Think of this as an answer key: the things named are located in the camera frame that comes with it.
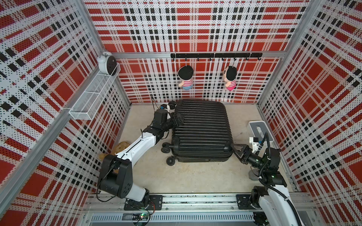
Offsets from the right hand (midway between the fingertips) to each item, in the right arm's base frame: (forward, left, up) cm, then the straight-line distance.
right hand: (233, 149), depth 76 cm
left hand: (+20, +29, +3) cm, 36 cm away
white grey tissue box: (+23, -26, -14) cm, 37 cm away
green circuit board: (-29, +49, -14) cm, 59 cm away
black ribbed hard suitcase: (+10, +14, -2) cm, 17 cm away
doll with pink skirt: (+48, -4, +14) cm, 50 cm away
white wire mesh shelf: (+29, +93, +4) cm, 97 cm away
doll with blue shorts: (+47, +26, +17) cm, 56 cm away
